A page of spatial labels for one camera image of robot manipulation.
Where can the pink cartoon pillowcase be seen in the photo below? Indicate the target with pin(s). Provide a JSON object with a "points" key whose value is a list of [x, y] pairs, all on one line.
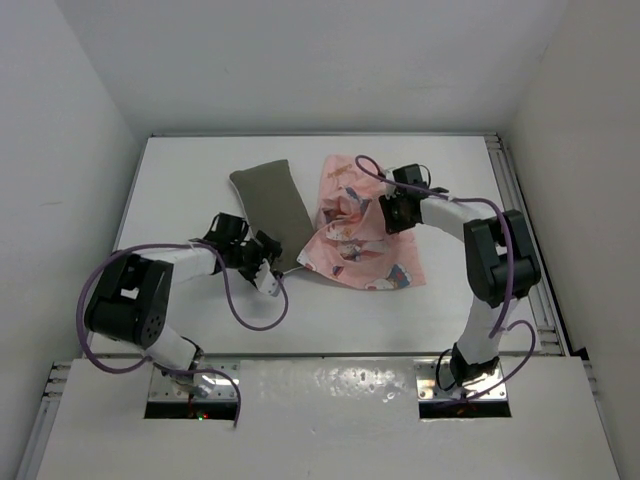
{"points": [[350, 244]]}

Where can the grey pillow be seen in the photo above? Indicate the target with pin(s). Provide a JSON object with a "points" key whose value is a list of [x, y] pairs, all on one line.
{"points": [[272, 204]]}

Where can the left aluminium rail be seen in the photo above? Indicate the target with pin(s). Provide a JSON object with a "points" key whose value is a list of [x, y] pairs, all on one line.
{"points": [[44, 421]]}

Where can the aluminium rail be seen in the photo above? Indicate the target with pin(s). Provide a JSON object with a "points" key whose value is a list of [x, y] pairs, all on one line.
{"points": [[44, 421], [541, 306]]}

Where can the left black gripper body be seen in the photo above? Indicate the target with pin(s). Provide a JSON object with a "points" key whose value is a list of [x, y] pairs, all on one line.
{"points": [[247, 258]]}

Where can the right aluminium rail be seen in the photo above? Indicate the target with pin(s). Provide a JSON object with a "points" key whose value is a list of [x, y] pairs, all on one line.
{"points": [[541, 306]]}

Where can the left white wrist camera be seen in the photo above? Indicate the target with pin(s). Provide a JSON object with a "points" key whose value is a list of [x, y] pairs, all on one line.
{"points": [[266, 282]]}

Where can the white front cover panel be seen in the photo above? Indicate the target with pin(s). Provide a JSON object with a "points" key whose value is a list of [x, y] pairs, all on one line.
{"points": [[330, 419]]}

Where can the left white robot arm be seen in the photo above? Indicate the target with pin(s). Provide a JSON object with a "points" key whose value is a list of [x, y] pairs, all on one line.
{"points": [[126, 297]]}

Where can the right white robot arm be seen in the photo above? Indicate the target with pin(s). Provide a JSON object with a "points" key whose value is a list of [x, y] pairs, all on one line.
{"points": [[501, 263]]}

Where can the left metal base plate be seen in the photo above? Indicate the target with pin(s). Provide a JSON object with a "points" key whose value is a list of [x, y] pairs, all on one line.
{"points": [[203, 388]]}

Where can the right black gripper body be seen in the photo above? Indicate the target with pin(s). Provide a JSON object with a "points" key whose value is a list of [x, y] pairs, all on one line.
{"points": [[391, 211]]}

